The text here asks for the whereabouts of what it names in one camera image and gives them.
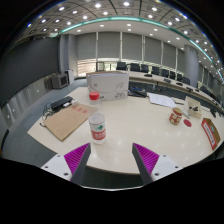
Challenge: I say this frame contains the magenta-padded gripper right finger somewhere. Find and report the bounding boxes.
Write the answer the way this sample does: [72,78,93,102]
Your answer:
[131,142,184,186]

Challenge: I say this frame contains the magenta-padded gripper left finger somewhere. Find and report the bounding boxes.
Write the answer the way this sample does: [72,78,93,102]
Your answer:
[40,142,92,186]

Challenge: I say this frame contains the clear red-capped water bottle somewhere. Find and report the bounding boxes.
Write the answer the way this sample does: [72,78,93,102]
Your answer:
[87,91,108,145]

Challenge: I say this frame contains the brown paper envelope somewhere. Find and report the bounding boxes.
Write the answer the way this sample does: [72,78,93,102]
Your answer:
[43,102,99,142]

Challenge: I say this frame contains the red floral ceramic mug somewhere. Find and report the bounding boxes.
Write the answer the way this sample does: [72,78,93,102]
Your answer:
[168,106,184,126]

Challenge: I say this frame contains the white charger block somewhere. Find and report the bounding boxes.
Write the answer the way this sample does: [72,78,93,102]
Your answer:
[63,99,79,108]

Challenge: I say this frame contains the white printed paper sheet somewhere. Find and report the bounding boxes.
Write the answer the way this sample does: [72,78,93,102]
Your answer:
[147,92,177,109]

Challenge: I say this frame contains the open cardboard box red side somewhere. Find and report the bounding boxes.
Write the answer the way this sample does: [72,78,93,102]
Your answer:
[200,117,222,151]

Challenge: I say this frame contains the long curved conference desk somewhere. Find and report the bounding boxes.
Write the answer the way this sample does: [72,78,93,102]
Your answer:
[86,69,224,113]

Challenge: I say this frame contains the grey boxy monitor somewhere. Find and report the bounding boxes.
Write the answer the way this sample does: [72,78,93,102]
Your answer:
[49,73,70,90]

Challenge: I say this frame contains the large white cardboard box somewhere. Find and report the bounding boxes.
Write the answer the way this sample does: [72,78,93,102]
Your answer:
[86,71,130,103]

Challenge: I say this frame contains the row of desk microphones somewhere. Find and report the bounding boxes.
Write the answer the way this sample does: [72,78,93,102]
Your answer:
[143,73,201,93]

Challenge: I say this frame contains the row of black office chairs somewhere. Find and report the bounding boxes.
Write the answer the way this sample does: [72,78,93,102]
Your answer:
[114,61,214,98]

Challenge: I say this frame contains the round ceiling lights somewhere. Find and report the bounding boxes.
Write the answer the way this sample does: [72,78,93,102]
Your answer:
[26,0,224,81]

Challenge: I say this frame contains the black cable bundle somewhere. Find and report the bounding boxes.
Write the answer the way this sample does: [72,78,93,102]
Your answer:
[39,103,56,128]

